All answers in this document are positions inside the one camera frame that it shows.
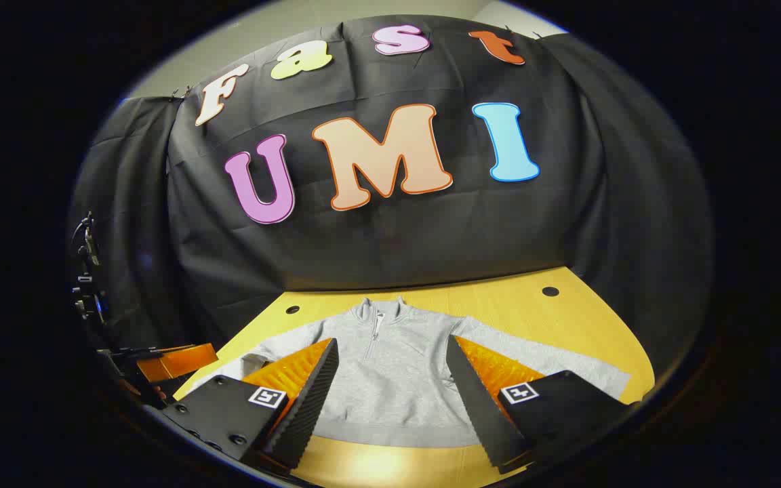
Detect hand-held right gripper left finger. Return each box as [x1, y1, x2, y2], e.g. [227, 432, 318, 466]
[160, 338, 340, 470]

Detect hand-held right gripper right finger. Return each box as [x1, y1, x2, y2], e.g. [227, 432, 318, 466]
[445, 334, 642, 474]

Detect grey zip-neck sweatshirt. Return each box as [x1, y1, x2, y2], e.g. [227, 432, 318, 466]
[191, 297, 633, 449]

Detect black backdrop cloth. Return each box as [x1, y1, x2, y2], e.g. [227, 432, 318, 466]
[67, 15, 715, 380]

